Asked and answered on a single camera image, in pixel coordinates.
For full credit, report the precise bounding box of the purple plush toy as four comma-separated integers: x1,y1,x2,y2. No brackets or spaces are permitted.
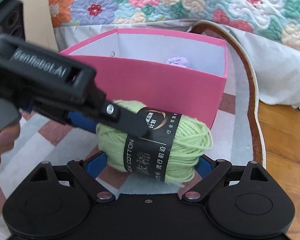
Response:
166,56,190,68

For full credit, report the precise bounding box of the floral quilt bedspread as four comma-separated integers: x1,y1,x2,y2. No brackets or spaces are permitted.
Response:
49,0,300,110

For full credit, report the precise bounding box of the left hand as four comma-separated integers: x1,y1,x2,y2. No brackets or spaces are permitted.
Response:
0,123,20,163

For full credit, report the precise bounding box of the beige wooden cabinet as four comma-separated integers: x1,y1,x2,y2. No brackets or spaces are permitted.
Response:
21,0,58,52

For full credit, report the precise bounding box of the pink cardboard box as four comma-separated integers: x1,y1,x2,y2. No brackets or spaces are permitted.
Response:
62,28,228,127

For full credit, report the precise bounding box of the green yarn ball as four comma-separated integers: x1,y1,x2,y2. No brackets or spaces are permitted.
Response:
96,100,213,184

